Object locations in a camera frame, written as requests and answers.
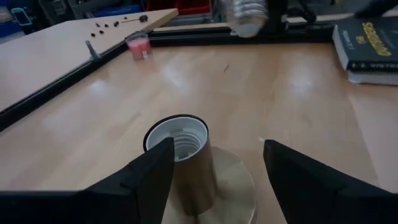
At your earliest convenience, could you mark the black aluminium table frame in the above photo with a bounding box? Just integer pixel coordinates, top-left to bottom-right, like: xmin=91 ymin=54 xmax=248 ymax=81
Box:
xmin=0 ymin=22 xmax=337 ymax=132

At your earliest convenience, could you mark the beige wooden desk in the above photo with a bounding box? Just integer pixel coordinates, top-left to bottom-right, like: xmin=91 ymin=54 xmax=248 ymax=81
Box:
xmin=0 ymin=7 xmax=180 ymax=113

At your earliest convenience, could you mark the white lightbulb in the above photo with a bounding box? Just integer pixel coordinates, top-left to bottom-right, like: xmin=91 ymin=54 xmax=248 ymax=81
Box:
xmin=225 ymin=0 xmax=270 ymax=39

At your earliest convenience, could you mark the black Outsiders book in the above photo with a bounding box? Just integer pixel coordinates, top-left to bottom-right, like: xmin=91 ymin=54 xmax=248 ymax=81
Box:
xmin=331 ymin=16 xmax=398 ymax=72

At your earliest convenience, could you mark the phone with blue case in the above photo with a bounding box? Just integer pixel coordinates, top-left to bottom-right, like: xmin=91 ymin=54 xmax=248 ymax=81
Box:
xmin=10 ymin=7 xmax=34 ymax=27

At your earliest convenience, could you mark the black frame clamp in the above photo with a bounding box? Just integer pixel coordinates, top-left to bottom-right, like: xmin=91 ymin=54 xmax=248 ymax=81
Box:
xmin=84 ymin=40 xmax=103 ymax=62

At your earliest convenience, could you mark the small red box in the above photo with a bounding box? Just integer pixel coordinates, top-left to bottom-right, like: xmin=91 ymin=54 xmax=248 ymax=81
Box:
xmin=124 ymin=30 xmax=154 ymax=62

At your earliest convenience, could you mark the red storage bin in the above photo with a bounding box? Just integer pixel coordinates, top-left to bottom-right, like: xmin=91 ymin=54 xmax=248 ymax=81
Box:
xmin=145 ymin=0 xmax=216 ymax=16

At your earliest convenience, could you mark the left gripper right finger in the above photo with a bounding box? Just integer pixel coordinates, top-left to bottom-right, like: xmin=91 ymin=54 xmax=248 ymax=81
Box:
xmin=262 ymin=139 xmax=379 ymax=224

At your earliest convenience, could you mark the brass lamp socket base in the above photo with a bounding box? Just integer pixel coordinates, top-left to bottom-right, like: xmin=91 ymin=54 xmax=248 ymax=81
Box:
xmin=142 ymin=113 xmax=258 ymax=224

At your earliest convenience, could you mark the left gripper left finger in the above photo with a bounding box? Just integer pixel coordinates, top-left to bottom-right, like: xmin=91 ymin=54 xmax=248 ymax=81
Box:
xmin=77 ymin=136 xmax=176 ymax=224

